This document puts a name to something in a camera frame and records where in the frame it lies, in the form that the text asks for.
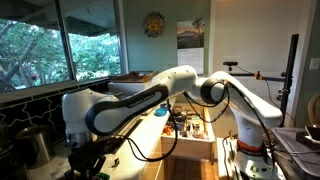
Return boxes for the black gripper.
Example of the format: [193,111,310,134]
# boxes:
[68,137,124,170]

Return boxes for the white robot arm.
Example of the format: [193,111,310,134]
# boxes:
[62,65,282,180]

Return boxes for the white microwave oven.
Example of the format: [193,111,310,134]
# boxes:
[107,82,154,100]

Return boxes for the teal small bowl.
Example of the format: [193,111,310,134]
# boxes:
[154,108,168,116]

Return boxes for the wooden tray on microwave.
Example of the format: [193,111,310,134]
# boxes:
[110,71,158,83]

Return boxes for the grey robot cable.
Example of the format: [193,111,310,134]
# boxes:
[116,99,179,163]

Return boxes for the sunflower wall decoration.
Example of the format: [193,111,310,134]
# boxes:
[143,11,165,38]

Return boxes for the wall calendar with landscape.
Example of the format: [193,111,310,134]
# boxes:
[177,19,205,74]

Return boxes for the black camera stand pole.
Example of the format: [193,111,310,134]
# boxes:
[224,34,299,117]

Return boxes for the white light switch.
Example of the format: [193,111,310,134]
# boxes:
[309,58,320,70]

